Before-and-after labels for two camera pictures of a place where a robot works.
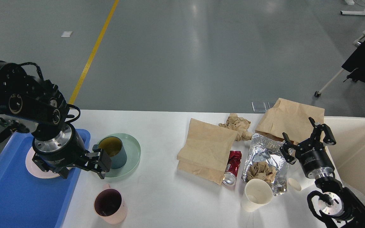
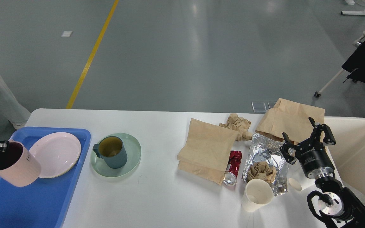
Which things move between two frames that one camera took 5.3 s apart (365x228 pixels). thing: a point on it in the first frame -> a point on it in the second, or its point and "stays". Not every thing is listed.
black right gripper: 311,154 stays
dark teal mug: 112,146 stays
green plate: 132,148 stays
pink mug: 110,205 -> 17,165
